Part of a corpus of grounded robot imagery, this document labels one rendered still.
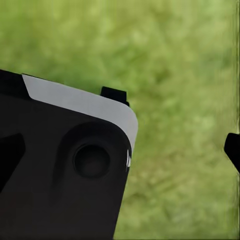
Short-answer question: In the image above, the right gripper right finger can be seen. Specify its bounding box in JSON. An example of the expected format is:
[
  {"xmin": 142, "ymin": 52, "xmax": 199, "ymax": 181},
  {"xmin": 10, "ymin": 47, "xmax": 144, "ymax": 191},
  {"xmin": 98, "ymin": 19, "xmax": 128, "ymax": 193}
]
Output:
[{"xmin": 224, "ymin": 133, "xmax": 240, "ymax": 173}]

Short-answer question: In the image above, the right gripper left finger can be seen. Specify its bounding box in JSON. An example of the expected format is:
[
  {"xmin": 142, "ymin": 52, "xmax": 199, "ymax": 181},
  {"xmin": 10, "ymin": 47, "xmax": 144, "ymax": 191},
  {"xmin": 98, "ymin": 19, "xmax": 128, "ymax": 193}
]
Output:
[{"xmin": 0, "ymin": 133, "xmax": 26, "ymax": 193}]

